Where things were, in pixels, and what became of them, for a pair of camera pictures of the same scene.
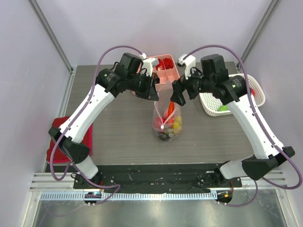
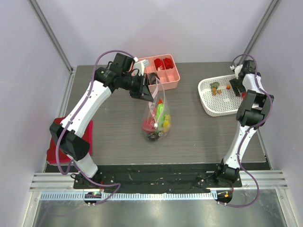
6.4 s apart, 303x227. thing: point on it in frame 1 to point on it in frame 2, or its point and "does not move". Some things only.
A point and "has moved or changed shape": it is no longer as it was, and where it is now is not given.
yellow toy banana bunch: (177, 124) to (166, 124)
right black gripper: (184, 87) to (237, 85)
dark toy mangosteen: (164, 136) to (153, 136)
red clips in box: (168, 64) does not move
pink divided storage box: (166, 70) does not move
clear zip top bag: (167, 117) has moved or changed shape
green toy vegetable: (223, 108) to (160, 113)
